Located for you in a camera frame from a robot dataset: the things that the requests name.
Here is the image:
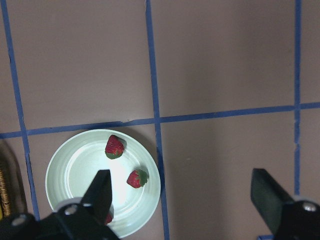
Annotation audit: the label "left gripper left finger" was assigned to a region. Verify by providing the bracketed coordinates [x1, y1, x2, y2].
[81, 169, 112, 225]

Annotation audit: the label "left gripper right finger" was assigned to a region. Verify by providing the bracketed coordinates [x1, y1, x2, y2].
[250, 168, 295, 235]

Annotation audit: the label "red strawberry one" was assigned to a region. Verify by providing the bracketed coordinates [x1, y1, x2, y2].
[126, 169, 149, 189]

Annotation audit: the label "red strawberry three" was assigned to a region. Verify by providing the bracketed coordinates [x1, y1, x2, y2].
[104, 135, 126, 160]

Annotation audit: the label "red strawberry two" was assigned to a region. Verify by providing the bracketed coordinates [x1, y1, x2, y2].
[104, 205, 114, 226]

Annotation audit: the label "light green plate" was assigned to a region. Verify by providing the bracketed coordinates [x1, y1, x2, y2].
[45, 129, 161, 238]

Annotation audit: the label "brown wicker basket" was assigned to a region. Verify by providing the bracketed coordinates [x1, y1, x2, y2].
[0, 168, 12, 218]

